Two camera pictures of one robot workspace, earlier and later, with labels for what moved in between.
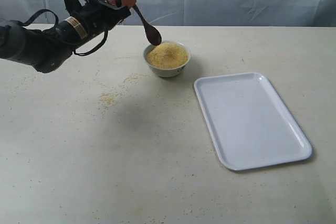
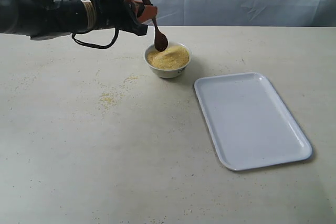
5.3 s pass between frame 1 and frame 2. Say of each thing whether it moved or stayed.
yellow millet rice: stayed
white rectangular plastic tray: stayed
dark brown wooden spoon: moved
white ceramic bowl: stayed
